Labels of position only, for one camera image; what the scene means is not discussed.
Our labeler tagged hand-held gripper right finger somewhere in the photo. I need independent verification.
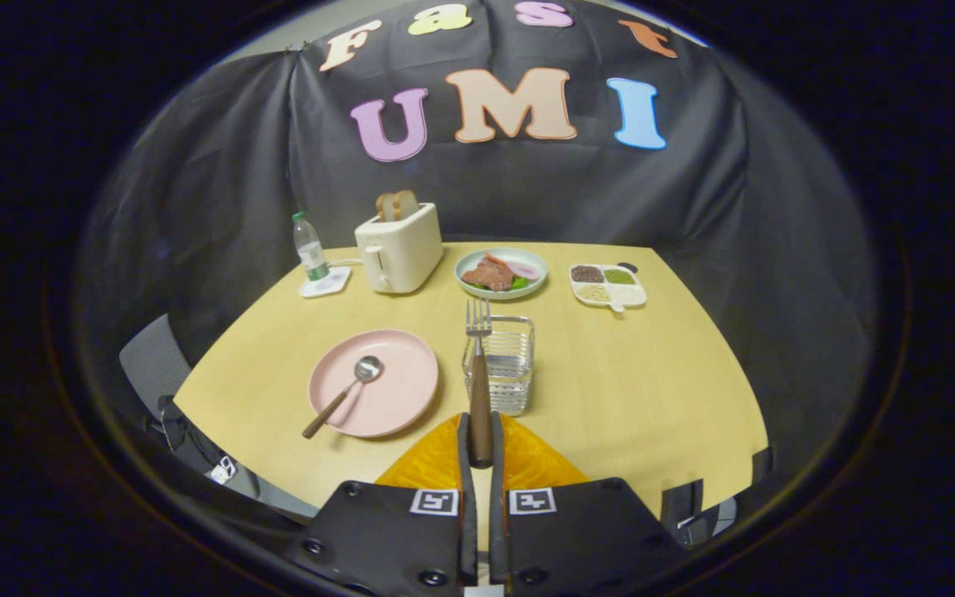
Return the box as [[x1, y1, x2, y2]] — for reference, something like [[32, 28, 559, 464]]
[[490, 412, 690, 596]]

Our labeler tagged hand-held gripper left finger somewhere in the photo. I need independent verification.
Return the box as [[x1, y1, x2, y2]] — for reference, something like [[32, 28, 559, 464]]
[[283, 412, 480, 596]]

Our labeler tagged wooden handled fork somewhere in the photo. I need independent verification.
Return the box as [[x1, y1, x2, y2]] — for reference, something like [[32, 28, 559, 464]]
[[465, 298, 495, 469]]

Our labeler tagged wooden handled spoon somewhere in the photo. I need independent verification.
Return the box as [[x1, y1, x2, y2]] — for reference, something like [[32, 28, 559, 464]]
[[302, 356, 385, 439]]

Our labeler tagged pink plate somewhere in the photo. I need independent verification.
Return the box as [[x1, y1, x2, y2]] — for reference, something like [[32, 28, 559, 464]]
[[308, 329, 440, 439]]

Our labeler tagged white divided condiment dish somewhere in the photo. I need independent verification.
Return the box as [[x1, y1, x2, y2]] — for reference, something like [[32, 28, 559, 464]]
[[570, 263, 648, 313]]

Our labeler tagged pale green food plate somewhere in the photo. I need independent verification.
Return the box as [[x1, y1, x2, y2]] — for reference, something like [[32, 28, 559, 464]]
[[454, 247, 548, 300]]

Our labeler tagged white square coaster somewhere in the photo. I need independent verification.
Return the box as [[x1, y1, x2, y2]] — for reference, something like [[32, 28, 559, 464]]
[[299, 265, 352, 299]]

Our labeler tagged brown meat piece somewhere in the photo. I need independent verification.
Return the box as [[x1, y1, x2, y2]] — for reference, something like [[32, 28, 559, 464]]
[[463, 255, 516, 292]]

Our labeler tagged white toaster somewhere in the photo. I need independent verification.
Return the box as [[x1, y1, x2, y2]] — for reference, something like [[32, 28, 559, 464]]
[[354, 202, 444, 294]]

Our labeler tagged grey mesh chair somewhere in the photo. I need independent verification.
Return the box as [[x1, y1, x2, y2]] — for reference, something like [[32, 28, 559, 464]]
[[119, 313, 192, 420]]

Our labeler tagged clear plastic water bottle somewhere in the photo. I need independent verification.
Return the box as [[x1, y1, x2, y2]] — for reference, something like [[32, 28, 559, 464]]
[[292, 211, 331, 283]]

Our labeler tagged black backdrop cloth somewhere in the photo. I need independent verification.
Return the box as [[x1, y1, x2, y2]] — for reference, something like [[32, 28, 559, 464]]
[[75, 0, 880, 465]]

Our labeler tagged metal wire cutlery basket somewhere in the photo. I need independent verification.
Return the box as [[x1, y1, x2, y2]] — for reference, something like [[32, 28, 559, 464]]
[[462, 315, 536, 417]]

